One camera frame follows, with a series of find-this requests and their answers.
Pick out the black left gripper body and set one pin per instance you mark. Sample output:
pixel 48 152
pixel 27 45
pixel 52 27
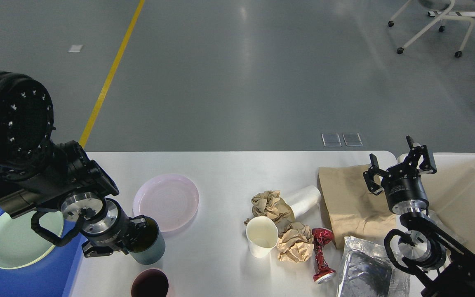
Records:
pixel 110 230

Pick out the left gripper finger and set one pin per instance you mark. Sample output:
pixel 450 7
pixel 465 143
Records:
pixel 90 250
pixel 137 227

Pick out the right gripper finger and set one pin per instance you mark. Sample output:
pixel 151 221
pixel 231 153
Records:
pixel 420 159
pixel 369 176

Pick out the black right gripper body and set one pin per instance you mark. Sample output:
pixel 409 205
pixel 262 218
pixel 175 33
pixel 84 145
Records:
pixel 404 190

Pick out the teal mug yellow inside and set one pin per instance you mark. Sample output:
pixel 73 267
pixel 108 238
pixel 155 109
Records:
pixel 151 248

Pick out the pink plate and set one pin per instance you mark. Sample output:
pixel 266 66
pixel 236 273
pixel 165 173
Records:
pixel 172 200

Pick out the pink mug dark inside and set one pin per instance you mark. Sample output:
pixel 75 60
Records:
pixel 151 283

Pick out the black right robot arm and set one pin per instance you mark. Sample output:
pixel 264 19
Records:
pixel 445 267

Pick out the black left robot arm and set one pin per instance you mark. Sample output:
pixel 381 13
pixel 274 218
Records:
pixel 67 192

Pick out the brown paper bag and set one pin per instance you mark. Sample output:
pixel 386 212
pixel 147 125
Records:
pixel 352 209

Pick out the blue plastic tray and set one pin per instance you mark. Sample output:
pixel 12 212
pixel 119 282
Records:
pixel 52 276

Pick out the beige plastic bin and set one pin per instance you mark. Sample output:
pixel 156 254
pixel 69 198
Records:
pixel 451 194

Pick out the crushed red can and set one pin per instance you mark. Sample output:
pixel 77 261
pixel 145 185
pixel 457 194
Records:
pixel 322 237

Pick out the lying white paper cup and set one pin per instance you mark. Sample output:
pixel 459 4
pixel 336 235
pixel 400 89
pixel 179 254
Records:
pixel 301 201

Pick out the light green plate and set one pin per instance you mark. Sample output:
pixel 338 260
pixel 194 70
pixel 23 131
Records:
pixel 20 246

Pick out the silver foil bag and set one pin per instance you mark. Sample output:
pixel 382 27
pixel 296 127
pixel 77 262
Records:
pixel 366 271

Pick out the light crumpled brown paper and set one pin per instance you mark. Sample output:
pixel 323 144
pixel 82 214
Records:
pixel 295 243

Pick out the dark crumpled brown paper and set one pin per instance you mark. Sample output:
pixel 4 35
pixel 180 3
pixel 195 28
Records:
pixel 271 205

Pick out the upright white paper cup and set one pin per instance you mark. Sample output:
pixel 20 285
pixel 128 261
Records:
pixel 262 236

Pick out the white rolling chair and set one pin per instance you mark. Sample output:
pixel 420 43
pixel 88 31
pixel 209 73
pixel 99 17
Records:
pixel 443 10

